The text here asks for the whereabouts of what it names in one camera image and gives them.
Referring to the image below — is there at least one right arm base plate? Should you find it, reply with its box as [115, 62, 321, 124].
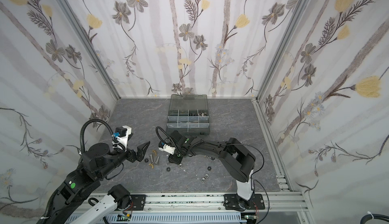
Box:
[223, 194, 265, 212]

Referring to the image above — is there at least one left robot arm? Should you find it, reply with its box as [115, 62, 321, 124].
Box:
[38, 119, 150, 224]

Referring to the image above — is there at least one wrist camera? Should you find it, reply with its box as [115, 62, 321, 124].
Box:
[112, 125, 133, 152]
[158, 142, 175, 155]

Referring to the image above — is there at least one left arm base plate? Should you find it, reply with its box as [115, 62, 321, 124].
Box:
[128, 194, 146, 211]

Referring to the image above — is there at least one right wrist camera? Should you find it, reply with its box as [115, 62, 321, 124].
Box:
[158, 142, 175, 155]

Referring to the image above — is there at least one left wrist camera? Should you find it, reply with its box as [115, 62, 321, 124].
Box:
[112, 125, 133, 152]

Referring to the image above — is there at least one white cable duct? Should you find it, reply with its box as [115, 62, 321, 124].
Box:
[106, 212, 247, 224]

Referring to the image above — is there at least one silver nut pair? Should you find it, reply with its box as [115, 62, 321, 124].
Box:
[201, 173, 209, 183]

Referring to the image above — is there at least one aluminium front rail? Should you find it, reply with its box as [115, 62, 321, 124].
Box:
[63, 192, 308, 214]

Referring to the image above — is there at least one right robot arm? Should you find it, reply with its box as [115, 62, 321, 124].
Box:
[156, 126, 265, 211]

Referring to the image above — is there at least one green compartment organizer box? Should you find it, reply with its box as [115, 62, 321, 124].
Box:
[166, 94, 210, 136]

